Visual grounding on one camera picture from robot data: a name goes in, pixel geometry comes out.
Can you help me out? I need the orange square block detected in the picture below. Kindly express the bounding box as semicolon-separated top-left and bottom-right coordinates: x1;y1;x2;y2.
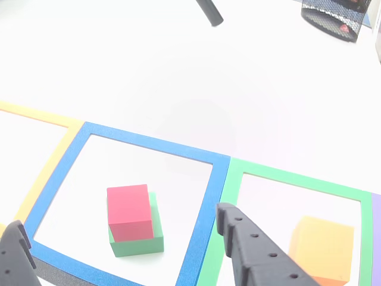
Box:
288;216;355;286

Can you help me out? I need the green square block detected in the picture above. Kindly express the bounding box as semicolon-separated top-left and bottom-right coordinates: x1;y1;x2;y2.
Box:
107;192;165;258

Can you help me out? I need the small red cube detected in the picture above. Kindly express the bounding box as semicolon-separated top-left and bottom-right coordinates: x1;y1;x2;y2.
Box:
106;184;155;242

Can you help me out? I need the black mesh object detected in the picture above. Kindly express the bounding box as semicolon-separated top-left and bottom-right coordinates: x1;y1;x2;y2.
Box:
300;0;373;43

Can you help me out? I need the dark grey rod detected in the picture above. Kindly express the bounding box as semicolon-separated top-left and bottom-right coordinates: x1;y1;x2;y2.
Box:
195;0;224;27

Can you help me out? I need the black square frame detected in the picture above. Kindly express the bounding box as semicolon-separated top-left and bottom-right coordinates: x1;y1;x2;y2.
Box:
32;258;90;286

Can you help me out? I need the green square frame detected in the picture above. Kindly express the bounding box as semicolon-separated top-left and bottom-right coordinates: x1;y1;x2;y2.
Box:
198;157;373;286

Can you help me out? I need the orange square frame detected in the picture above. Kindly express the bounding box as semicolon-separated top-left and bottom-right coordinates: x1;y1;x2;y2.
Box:
0;100;84;236

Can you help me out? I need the purple square frame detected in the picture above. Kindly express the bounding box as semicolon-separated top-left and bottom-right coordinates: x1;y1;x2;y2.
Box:
370;192;381;286

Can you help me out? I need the blue square frame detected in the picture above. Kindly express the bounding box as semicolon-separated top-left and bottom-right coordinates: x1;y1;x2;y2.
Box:
23;121;232;286

